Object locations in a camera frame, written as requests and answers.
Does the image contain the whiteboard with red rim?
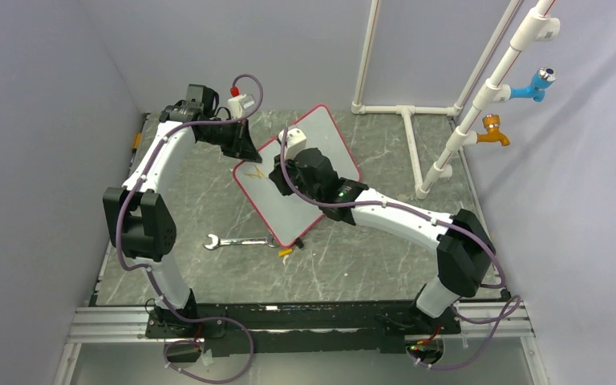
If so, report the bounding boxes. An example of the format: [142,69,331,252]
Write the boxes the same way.
[233,104,362,247]

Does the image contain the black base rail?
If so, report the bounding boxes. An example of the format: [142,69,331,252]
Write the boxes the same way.
[145,300,461,357]

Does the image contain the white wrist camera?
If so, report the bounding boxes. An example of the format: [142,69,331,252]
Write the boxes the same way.
[227,87,256,119]
[278,126,307,160]

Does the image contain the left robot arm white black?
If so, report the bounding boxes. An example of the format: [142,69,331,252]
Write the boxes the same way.
[103,84,263,337]

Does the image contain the silver combination wrench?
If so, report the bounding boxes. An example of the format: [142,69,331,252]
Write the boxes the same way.
[202,233,278,251]

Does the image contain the yellow marker cap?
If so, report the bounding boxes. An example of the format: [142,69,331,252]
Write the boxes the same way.
[278,248,293,257]

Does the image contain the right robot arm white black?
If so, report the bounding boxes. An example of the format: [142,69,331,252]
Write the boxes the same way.
[269,148,496,333]

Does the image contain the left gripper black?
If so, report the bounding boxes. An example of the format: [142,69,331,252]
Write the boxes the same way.
[201,116,262,164]

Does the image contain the orange tap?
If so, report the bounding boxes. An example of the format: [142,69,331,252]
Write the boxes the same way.
[476,114,510,147]

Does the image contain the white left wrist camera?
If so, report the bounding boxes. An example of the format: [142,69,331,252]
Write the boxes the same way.
[227,87,256,119]

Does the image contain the blue tap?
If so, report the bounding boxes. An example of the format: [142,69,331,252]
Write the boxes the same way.
[509,67,557,103]

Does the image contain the white pvc pipe frame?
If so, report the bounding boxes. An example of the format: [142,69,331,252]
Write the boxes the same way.
[351,1,561,200]

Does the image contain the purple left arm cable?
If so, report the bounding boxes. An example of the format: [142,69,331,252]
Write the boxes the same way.
[114,73,265,385]

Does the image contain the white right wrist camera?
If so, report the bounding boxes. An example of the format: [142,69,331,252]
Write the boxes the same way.
[278,126,307,160]

